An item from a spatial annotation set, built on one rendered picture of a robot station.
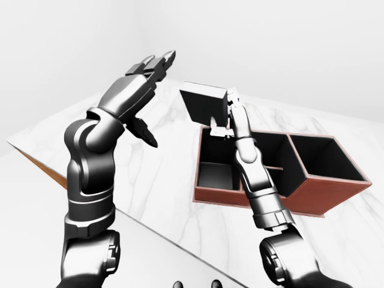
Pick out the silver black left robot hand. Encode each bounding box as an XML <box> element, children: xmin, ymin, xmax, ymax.
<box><xmin>97</xmin><ymin>50</ymin><xmax>177</xmax><ymax>149</ymax></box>

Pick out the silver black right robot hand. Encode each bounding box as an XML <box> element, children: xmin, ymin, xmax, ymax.
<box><xmin>209</xmin><ymin>86</ymin><xmax>254</xmax><ymax>140</ymax></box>

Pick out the red-brown desk caddy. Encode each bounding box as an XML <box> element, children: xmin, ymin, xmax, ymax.
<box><xmin>193</xmin><ymin>124</ymin><xmax>373</xmax><ymax>218</ymax></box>

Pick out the black book with white pages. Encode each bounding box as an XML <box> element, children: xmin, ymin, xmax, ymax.
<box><xmin>179</xmin><ymin>80</ymin><xmax>230</xmax><ymax>128</ymax></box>

